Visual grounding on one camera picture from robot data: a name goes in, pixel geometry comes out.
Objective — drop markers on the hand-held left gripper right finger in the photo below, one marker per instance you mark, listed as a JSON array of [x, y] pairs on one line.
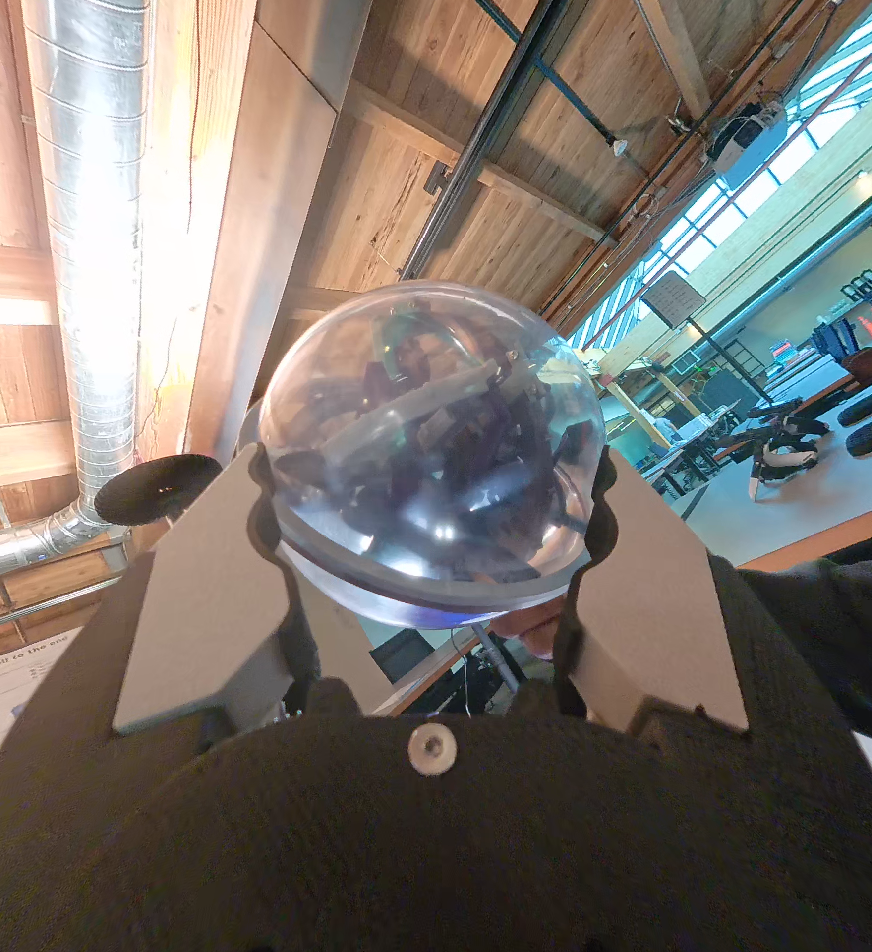
[[652, 610]]

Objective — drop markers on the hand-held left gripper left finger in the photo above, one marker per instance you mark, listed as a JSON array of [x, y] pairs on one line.
[[205, 610]]

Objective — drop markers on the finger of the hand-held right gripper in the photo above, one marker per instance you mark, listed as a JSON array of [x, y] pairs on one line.
[[354, 655]]

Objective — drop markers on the clear plastic maze ball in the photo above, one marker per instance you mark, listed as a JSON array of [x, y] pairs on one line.
[[436, 446]]

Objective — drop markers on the person's right hand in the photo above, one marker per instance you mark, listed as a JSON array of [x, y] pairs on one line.
[[537, 625]]

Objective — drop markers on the long wooden table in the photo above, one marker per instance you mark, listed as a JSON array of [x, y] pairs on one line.
[[808, 491]]

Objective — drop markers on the wooden instruction board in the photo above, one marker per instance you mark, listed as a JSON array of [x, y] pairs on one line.
[[5, 714]]

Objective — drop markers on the silver ventilation duct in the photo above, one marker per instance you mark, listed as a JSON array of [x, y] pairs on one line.
[[87, 268]]

